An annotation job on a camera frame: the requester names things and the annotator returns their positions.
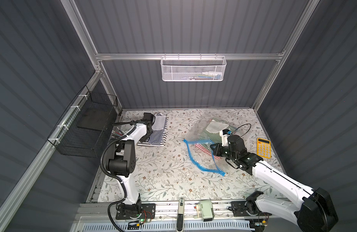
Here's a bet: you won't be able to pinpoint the navy white striped tank top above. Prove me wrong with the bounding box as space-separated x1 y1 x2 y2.
138 113 168 147

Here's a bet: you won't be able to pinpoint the green white striped tank top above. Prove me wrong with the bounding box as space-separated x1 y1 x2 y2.
198 118 236 144

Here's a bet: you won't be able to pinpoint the clear vacuum bag blue zipper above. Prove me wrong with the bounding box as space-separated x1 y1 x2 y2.
183 115 249 177

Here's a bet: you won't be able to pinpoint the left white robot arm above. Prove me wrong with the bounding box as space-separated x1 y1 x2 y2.
100 113 155 215

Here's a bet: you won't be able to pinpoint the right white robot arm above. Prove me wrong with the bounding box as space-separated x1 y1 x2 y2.
210 134 339 232

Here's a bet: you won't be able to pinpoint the red white striped tank top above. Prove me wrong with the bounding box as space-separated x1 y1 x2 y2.
195 140 216 156

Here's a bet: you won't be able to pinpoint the yellow calculator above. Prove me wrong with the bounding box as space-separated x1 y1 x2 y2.
256 138 272 159

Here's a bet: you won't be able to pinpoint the pens in mug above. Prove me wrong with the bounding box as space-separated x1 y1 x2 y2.
111 128 125 138

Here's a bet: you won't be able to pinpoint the pale green box device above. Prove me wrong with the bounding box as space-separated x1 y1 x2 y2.
195 199 215 222

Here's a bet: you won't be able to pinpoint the markers in white basket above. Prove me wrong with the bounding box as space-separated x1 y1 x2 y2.
183 71 223 81

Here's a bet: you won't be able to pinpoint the black white handheld tool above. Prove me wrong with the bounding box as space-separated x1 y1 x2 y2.
176 197 185 232

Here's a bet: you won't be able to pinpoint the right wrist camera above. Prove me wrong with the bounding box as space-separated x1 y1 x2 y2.
219 129 231 147

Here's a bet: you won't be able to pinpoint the white wire mesh basket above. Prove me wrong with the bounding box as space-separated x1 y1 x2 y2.
160 55 227 82

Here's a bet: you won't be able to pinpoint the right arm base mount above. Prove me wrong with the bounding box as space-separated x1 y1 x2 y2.
228 201 272 217

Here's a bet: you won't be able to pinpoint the black wire mesh basket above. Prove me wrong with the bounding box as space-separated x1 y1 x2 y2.
47 87 118 158

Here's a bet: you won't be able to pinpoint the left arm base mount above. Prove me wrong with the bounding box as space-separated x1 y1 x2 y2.
115 203 156 220

